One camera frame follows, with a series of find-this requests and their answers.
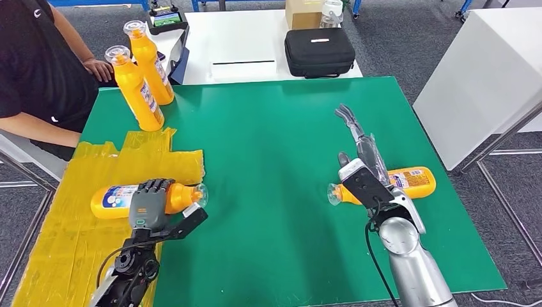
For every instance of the white bench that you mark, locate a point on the white bench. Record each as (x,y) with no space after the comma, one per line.
(25,157)

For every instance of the orange bottle with clear cap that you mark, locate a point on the orange bottle with clear cap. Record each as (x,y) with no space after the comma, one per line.
(417,182)
(133,89)
(114,201)
(148,59)

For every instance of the steel table frame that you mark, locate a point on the steel table frame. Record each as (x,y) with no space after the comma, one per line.
(25,178)
(499,142)

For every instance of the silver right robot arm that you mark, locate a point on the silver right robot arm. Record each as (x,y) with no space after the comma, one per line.
(410,262)

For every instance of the brown cardboard box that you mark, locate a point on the brown cardboard box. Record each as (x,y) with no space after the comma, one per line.
(302,15)

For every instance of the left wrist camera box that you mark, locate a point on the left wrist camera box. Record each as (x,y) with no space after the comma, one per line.
(192,214)

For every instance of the person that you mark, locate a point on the person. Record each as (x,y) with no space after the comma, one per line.
(38,63)

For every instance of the yellow plastic tape sheet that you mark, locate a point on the yellow plastic tape sheet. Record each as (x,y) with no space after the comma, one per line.
(63,254)

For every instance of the clear plastic jug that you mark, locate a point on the clear plastic jug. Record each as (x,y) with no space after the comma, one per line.
(332,15)

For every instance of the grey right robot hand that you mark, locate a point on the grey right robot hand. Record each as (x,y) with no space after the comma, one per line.
(372,157)

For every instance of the blue metal rack frame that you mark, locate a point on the blue metal rack frame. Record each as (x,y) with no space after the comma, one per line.
(237,1)
(356,6)
(101,2)

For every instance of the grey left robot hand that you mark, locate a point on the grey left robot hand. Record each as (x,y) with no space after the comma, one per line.
(148,207)

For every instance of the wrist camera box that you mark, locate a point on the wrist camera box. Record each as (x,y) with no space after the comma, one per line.
(192,214)
(366,184)

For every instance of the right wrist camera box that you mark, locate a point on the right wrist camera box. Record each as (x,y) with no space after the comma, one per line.
(366,184)

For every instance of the person's left hand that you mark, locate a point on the person's left hand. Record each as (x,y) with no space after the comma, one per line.
(100,70)

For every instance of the black remote with screen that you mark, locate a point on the black remote with screen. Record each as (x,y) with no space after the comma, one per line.
(167,20)

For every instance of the tablet with blue cover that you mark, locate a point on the tablet with blue cover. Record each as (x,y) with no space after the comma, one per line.
(180,63)

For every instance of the large white table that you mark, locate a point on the large white table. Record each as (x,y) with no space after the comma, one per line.
(478,80)

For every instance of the person's left forearm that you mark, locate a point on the person's left forearm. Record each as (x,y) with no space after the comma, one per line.
(72,36)

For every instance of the green table mat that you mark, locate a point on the green table mat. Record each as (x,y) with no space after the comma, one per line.
(275,140)

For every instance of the black zippered carrying case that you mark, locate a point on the black zippered carrying case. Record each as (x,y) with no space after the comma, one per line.
(319,53)

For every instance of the person's right forearm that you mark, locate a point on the person's right forearm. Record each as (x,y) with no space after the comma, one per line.
(38,131)

